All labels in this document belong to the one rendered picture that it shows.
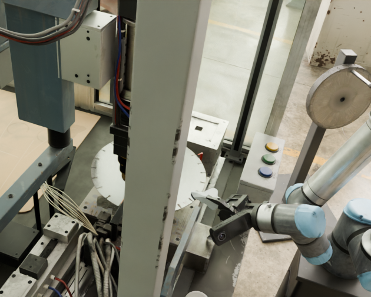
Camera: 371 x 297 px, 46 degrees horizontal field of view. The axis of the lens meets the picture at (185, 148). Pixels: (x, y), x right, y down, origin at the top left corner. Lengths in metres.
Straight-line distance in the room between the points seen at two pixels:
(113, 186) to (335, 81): 1.22
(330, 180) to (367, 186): 1.91
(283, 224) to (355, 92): 1.21
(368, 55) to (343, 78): 2.26
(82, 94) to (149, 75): 1.52
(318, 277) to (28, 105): 0.95
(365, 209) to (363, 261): 0.16
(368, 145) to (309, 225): 0.24
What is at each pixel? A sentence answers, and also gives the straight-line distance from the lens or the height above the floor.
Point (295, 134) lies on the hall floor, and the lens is 3.28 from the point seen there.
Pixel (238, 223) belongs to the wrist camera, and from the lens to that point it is 1.14.
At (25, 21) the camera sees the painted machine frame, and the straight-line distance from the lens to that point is 0.87.
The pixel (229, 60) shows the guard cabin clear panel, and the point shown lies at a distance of 1.54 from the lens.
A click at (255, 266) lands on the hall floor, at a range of 2.33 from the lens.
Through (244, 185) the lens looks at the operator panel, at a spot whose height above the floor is 0.88.
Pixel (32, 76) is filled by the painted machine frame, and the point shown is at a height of 1.33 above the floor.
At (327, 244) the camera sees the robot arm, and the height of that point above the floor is 0.98.
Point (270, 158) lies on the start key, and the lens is 1.48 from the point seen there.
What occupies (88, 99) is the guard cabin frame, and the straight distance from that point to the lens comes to 1.82.
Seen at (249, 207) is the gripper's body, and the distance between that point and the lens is 1.19.
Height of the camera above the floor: 1.81
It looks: 39 degrees down
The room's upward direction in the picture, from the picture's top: 10 degrees clockwise
